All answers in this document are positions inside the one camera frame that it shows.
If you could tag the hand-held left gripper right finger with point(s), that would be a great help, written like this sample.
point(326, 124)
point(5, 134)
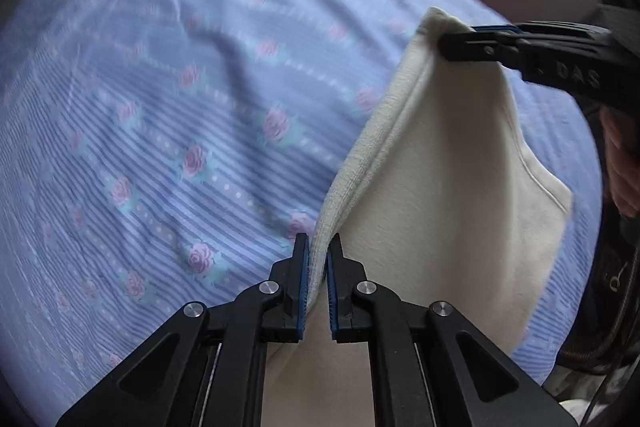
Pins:
point(334, 302)

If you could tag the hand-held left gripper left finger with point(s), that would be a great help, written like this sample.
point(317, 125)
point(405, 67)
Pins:
point(301, 287)

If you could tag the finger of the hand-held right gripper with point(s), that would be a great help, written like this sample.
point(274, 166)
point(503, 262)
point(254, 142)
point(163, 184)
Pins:
point(475, 49)
point(495, 28)

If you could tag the person's right hand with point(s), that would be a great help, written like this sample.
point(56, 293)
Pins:
point(622, 167)

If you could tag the blue floral striped bed sheet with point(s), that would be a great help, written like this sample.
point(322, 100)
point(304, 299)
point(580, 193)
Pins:
point(165, 117)

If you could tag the dark brown bag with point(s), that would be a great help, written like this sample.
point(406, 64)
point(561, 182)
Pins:
point(600, 297)

